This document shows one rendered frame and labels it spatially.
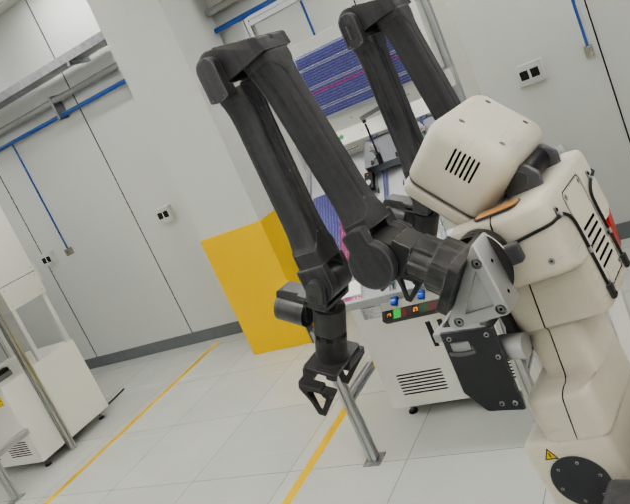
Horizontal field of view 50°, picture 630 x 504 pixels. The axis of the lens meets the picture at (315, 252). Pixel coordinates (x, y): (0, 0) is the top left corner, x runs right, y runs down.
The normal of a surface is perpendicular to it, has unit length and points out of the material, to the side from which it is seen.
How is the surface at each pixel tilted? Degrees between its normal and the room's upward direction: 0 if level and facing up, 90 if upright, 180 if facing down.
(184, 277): 90
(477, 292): 90
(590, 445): 90
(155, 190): 90
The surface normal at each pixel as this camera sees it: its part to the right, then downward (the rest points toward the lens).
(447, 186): -0.52, 0.41
